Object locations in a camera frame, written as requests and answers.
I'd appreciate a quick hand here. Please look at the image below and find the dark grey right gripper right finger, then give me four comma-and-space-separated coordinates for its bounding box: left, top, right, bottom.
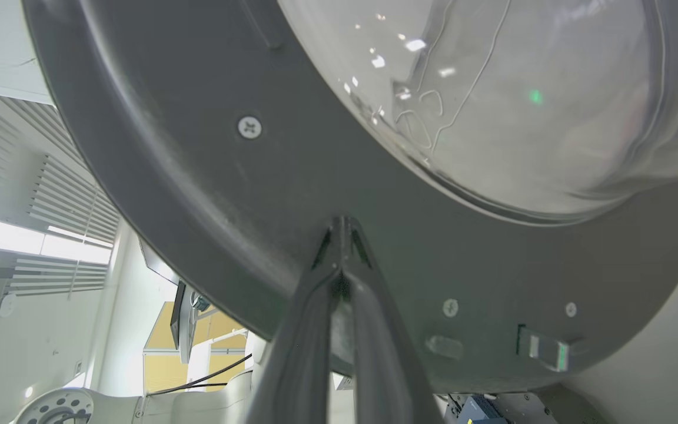
343, 217, 444, 424

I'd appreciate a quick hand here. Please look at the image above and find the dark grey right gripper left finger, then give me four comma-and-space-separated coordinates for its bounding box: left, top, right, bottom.
247, 217, 345, 424

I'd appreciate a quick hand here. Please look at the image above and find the grey washing machine door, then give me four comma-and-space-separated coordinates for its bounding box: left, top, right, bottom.
21, 0, 678, 394

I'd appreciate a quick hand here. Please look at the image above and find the blue electronics box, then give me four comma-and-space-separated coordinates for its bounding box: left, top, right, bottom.
456, 395, 507, 424

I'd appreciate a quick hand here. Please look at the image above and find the dark flat monitor screen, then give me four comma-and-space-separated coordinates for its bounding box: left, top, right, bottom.
169, 280, 200, 365

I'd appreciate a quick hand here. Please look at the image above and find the yellow partition panel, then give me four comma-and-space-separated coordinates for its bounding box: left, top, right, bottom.
142, 301, 249, 394

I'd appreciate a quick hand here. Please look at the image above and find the thin black cable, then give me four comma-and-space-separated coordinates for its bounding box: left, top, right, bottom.
149, 353, 253, 396

